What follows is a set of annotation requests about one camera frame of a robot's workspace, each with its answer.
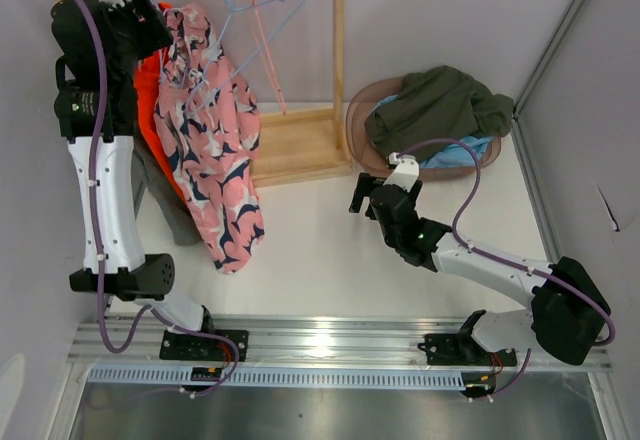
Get wooden clothes rack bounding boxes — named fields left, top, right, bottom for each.
left=42, top=0, right=353, bottom=189

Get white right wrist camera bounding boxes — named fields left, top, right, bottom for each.
left=384, top=152, right=420, bottom=192

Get grey shorts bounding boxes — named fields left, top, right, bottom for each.
left=131, top=141, right=202, bottom=247

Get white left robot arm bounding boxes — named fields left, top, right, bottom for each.
left=51, top=0, right=217, bottom=360

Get bright orange shorts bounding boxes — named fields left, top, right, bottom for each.
left=132, top=2, right=194, bottom=211

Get pink navy patterned shorts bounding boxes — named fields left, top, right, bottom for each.
left=156, top=3, right=265, bottom=274

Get pink hanger of blue shorts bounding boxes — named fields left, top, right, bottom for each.
left=248, top=0, right=288, bottom=114

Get dark olive green shorts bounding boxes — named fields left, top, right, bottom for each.
left=364, top=65, right=514, bottom=163

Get brown translucent plastic basket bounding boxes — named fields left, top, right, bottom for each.
left=345, top=77, right=502, bottom=183

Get light blue shorts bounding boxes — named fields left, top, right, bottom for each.
left=365, top=95, right=492, bottom=169

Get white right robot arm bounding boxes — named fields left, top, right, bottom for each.
left=349, top=173, right=611, bottom=366

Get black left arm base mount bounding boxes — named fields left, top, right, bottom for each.
left=159, top=329, right=250, bottom=362

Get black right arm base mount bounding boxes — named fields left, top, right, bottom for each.
left=417, top=310, right=517, bottom=367

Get slotted grey cable duct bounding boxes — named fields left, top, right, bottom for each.
left=87, top=364, right=488, bottom=391

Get aluminium mounting rail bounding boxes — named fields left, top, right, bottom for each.
left=66, top=315, right=614, bottom=372

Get blue hanger of olive shorts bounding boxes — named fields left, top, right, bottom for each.
left=208, top=0, right=307, bottom=81

